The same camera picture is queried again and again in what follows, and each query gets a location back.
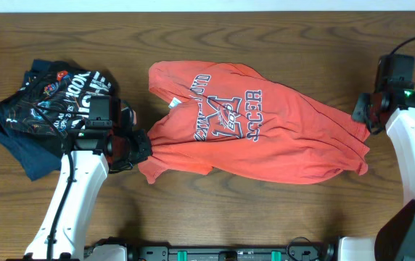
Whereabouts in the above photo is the red soccer t-shirt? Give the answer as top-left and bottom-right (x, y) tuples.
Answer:
(139, 61), (369, 184)

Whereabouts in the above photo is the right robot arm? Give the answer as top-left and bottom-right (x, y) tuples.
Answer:
(336, 90), (415, 261)

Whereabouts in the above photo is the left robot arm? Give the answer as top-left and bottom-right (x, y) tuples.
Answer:
(20, 128), (152, 261)

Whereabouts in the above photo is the black printed t-shirt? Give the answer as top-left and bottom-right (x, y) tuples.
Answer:
(0, 66), (114, 135)

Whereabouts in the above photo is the navy blue folded garment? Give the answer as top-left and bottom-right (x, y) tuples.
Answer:
(0, 59), (71, 182)

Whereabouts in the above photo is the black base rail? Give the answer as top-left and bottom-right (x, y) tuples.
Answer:
(83, 236), (339, 261)

